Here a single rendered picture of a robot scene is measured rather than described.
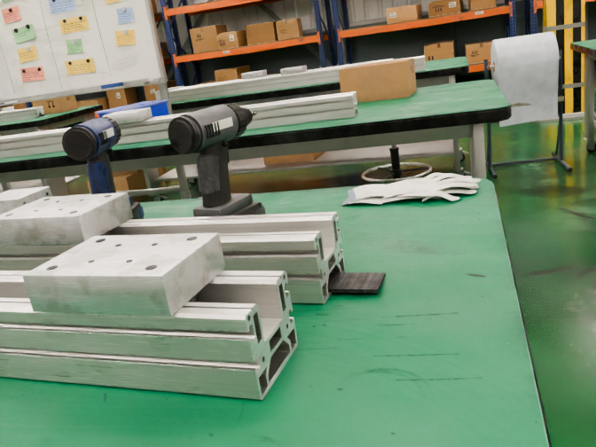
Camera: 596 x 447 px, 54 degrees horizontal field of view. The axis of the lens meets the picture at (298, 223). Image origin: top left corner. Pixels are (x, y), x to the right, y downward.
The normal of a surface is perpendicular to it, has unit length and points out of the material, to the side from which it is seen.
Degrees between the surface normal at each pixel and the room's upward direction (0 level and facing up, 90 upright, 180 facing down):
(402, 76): 89
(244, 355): 90
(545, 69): 99
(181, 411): 0
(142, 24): 90
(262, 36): 93
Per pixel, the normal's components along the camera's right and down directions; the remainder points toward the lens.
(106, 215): 0.93, -0.03
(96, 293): -0.33, 0.33
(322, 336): -0.15, -0.94
